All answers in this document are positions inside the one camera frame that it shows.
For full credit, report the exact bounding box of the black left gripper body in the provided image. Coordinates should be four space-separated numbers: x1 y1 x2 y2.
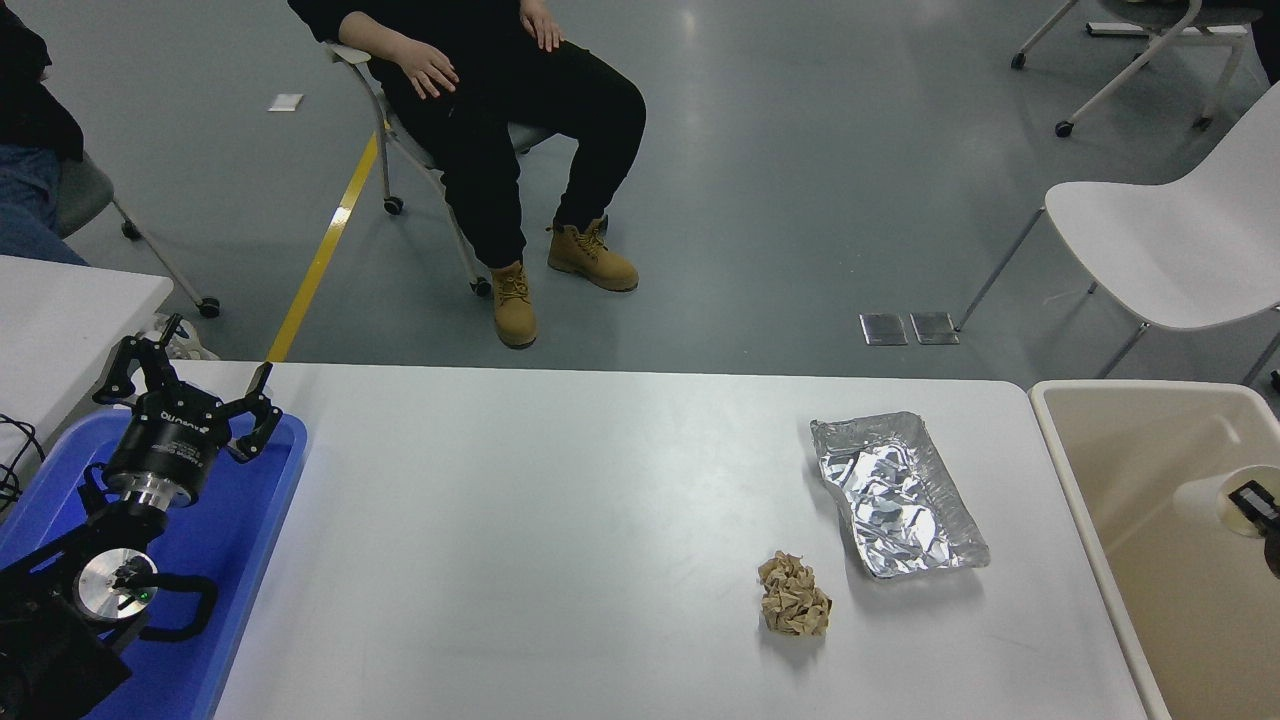
105 385 233 483

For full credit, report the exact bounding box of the white paper cup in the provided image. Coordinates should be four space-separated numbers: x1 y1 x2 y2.
1172 464 1280 541

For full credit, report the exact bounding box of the silver foil tray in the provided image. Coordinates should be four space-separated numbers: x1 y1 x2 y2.
809 411 991 580

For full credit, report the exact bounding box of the tan paper ball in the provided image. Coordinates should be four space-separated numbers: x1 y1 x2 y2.
757 550 833 637

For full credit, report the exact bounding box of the person's right hand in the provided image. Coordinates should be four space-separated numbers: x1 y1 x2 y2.
398 42 460 100

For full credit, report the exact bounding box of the person's left hand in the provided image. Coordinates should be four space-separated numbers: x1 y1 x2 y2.
520 0 566 53

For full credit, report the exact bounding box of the white shoe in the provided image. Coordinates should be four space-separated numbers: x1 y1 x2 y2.
150 315 223 363

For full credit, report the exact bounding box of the white side table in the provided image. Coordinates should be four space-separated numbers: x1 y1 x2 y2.
0 254 174 491

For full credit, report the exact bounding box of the blue plastic tray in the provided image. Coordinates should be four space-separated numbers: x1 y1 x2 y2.
0 408 308 720

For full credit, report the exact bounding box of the large pale bin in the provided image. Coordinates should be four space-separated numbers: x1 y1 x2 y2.
1028 378 1280 720

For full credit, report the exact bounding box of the yellow floor tape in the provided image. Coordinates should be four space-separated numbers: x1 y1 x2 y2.
264 133 379 363

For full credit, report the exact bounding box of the grey wheeled chair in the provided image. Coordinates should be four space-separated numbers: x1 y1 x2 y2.
322 40 611 299
55 152 221 319

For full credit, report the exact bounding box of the person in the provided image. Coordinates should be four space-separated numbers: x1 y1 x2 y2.
1248 20 1280 86
287 0 648 350
0 8 91 266

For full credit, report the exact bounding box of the white shell chair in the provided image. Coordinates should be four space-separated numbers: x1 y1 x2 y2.
955 78 1280 386

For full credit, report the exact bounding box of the dark seat wheeled chair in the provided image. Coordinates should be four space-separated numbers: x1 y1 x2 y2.
1008 0 1263 139

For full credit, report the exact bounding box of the thin black cable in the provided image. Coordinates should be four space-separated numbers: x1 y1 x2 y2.
0 413 46 511

